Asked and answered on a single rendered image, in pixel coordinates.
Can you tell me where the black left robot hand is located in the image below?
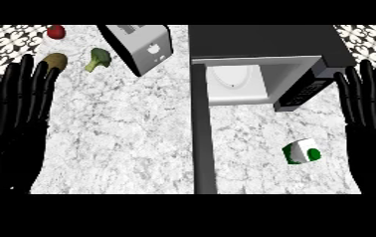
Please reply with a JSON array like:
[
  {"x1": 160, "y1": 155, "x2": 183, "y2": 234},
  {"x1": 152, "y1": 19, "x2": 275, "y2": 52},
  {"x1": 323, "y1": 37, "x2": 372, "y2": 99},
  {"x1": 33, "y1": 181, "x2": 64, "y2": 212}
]
[{"x1": 0, "y1": 54, "x2": 62, "y2": 195}]

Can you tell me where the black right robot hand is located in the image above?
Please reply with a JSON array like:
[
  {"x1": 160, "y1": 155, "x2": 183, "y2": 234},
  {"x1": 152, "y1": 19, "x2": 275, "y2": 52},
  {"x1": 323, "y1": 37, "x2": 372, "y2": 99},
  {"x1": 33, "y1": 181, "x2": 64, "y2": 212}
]
[{"x1": 334, "y1": 59, "x2": 376, "y2": 195}]

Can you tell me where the white and green milk carton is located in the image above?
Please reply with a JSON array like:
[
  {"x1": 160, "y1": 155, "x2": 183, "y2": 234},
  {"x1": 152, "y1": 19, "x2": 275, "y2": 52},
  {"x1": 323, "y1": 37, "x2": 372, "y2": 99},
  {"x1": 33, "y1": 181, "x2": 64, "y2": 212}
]
[{"x1": 282, "y1": 137, "x2": 323, "y2": 165}]

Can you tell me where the dark grey microwave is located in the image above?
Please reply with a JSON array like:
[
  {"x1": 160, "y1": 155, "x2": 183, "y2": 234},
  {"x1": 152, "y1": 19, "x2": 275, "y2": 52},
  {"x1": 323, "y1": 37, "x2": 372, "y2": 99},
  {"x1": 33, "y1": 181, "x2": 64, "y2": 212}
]
[{"x1": 188, "y1": 25, "x2": 359, "y2": 113}]

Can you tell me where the dark grey microwave door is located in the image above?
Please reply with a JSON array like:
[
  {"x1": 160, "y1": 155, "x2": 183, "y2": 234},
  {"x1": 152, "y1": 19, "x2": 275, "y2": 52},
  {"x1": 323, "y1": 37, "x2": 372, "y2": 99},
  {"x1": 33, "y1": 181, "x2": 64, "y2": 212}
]
[{"x1": 189, "y1": 63, "x2": 218, "y2": 195}]

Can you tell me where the brown potato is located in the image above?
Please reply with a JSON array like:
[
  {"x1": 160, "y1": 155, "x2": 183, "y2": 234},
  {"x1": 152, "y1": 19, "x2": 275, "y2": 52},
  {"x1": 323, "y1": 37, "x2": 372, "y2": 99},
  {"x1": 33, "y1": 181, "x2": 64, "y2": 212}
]
[{"x1": 40, "y1": 52, "x2": 70, "y2": 74}]

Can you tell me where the green broccoli floret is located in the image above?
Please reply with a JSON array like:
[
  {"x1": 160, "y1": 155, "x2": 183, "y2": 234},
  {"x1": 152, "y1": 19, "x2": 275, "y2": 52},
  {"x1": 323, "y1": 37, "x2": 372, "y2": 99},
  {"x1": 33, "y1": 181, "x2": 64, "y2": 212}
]
[{"x1": 84, "y1": 47, "x2": 114, "y2": 74}]

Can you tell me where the red apple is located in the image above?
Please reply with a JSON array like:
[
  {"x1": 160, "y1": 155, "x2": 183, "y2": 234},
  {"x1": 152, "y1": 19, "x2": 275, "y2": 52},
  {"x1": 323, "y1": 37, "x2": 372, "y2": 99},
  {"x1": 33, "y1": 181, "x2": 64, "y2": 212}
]
[{"x1": 46, "y1": 25, "x2": 68, "y2": 40}]

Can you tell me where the silver toaster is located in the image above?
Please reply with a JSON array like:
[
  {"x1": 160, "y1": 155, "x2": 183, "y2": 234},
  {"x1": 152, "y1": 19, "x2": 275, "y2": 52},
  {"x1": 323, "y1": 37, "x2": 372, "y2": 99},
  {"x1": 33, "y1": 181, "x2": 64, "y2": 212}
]
[{"x1": 96, "y1": 25, "x2": 176, "y2": 78}]

